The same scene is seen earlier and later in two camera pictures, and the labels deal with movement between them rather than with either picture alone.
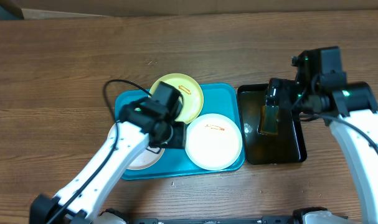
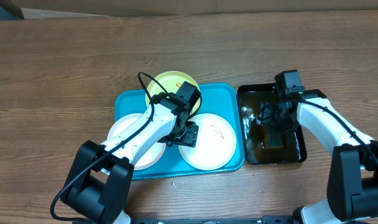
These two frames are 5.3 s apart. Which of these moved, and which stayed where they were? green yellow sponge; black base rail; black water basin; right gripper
Moved: right gripper; green yellow sponge
Stayed: black base rail; black water basin
